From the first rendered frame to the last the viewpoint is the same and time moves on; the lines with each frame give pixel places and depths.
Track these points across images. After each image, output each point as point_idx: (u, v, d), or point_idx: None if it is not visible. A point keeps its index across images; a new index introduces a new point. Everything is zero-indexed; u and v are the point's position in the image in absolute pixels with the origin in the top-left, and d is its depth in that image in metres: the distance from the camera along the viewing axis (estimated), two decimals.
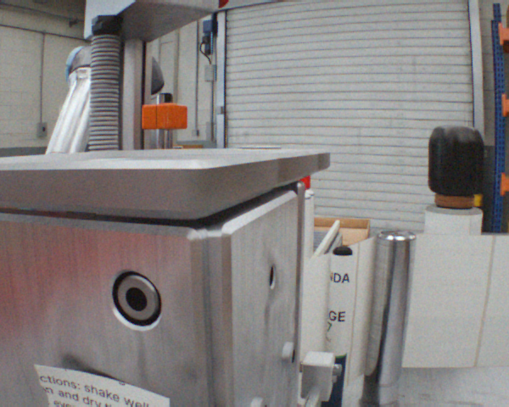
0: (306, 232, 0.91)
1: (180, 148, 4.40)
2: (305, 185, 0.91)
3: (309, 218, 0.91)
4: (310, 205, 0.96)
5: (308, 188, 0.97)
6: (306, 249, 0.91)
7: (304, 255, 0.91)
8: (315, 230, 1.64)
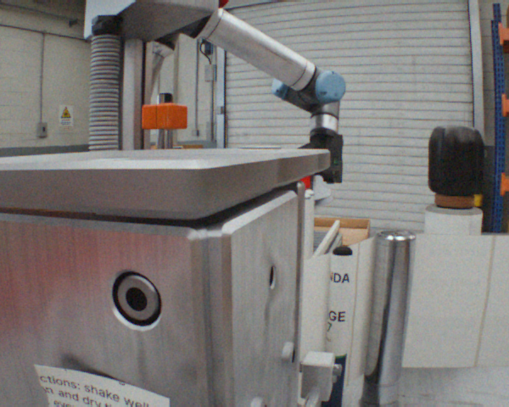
0: (306, 232, 0.91)
1: (180, 148, 4.40)
2: (305, 185, 0.91)
3: (309, 218, 0.91)
4: (310, 205, 0.96)
5: (308, 188, 0.97)
6: (306, 249, 0.91)
7: (304, 255, 0.91)
8: (315, 230, 1.64)
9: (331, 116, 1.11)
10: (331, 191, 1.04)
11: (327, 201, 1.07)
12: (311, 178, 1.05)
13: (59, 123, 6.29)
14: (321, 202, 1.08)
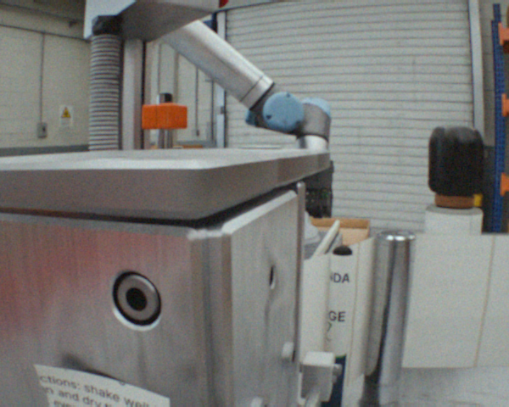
0: None
1: (180, 148, 4.40)
2: None
3: None
4: None
5: None
6: None
7: None
8: None
9: (320, 138, 0.95)
10: (317, 230, 0.88)
11: (313, 241, 0.91)
12: None
13: (59, 123, 6.29)
14: (307, 242, 0.91)
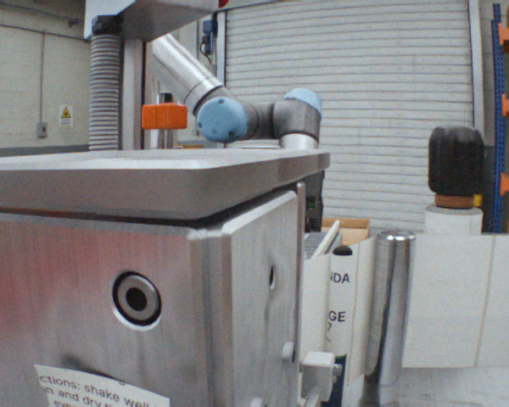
0: None
1: (180, 148, 4.40)
2: None
3: None
4: None
5: None
6: None
7: None
8: None
9: (307, 136, 0.79)
10: None
11: None
12: None
13: (59, 123, 6.29)
14: None
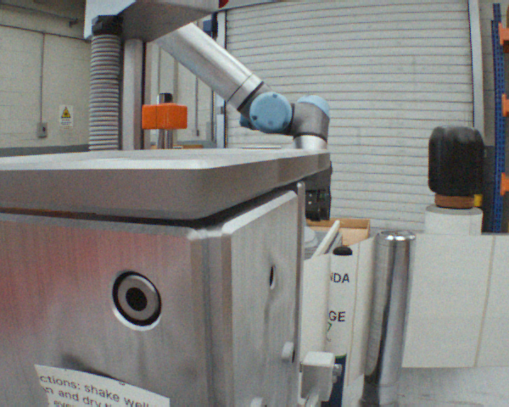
0: None
1: (180, 148, 4.40)
2: None
3: None
4: None
5: None
6: None
7: None
8: (315, 230, 1.64)
9: (317, 137, 0.91)
10: (315, 233, 0.85)
11: (310, 244, 0.88)
12: None
13: (59, 123, 6.29)
14: (304, 245, 0.88)
